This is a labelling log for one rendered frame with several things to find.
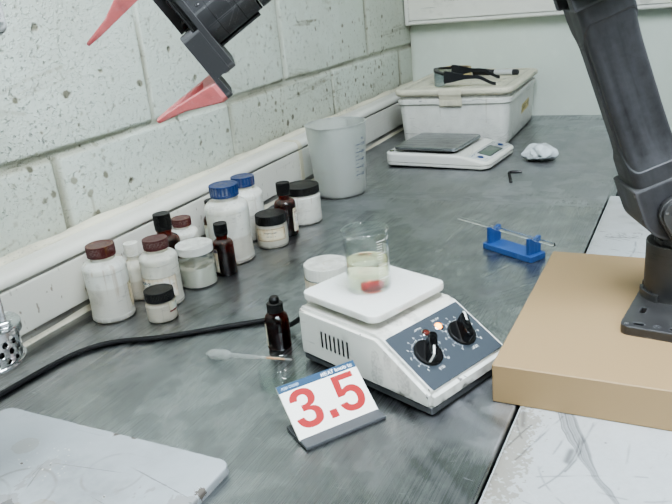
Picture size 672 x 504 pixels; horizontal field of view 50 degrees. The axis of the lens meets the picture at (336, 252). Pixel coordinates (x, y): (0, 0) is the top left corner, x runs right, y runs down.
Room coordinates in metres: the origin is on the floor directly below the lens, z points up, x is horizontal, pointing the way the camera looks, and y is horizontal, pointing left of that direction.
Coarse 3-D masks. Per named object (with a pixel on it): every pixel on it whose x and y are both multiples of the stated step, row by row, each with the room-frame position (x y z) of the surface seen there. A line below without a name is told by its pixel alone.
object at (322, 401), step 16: (352, 368) 0.66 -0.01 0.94; (320, 384) 0.64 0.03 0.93; (336, 384) 0.64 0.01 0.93; (352, 384) 0.65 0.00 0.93; (288, 400) 0.62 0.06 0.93; (304, 400) 0.62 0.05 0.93; (320, 400) 0.63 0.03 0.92; (336, 400) 0.63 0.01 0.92; (352, 400) 0.63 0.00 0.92; (368, 400) 0.64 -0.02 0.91; (304, 416) 0.61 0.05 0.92; (320, 416) 0.61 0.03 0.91; (336, 416) 0.62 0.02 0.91
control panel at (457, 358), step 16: (432, 320) 0.70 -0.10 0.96; (448, 320) 0.71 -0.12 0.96; (400, 336) 0.67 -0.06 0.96; (416, 336) 0.67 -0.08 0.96; (448, 336) 0.68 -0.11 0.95; (480, 336) 0.70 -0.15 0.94; (400, 352) 0.65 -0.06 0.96; (448, 352) 0.66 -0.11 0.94; (464, 352) 0.67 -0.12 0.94; (480, 352) 0.67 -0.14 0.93; (416, 368) 0.63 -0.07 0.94; (432, 368) 0.64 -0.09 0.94; (448, 368) 0.64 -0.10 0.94; (464, 368) 0.65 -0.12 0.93; (432, 384) 0.62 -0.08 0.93
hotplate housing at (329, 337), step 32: (320, 320) 0.73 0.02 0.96; (352, 320) 0.71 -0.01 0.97; (384, 320) 0.70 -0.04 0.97; (416, 320) 0.70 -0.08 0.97; (320, 352) 0.73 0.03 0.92; (352, 352) 0.69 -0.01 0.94; (384, 352) 0.65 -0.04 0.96; (384, 384) 0.65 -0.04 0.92; (416, 384) 0.62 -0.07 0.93; (448, 384) 0.63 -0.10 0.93
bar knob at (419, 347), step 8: (432, 336) 0.66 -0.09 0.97; (416, 344) 0.66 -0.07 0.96; (424, 344) 0.66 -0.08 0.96; (432, 344) 0.65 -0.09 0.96; (416, 352) 0.65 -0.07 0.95; (424, 352) 0.65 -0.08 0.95; (432, 352) 0.64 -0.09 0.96; (440, 352) 0.66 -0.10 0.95; (424, 360) 0.64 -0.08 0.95; (432, 360) 0.64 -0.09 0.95; (440, 360) 0.65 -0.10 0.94
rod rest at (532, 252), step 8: (496, 224) 1.07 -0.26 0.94; (488, 232) 1.06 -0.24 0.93; (496, 232) 1.07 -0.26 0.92; (488, 240) 1.06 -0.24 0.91; (496, 240) 1.07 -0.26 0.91; (504, 240) 1.07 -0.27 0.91; (528, 240) 0.99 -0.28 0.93; (488, 248) 1.06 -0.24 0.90; (496, 248) 1.04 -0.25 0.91; (504, 248) 1.03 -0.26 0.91; (512, 248) 1.03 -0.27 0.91; (520, 248) 1.02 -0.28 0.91; (528, 248) 0.99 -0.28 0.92; (536, 248) 1.00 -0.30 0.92; (512, 256) 1.01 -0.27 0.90; (520, 256) 1.00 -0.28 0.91; (528, 256) 0.99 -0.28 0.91; (536, 256) 0.99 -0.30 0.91; (544, 256) 1.00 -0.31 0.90
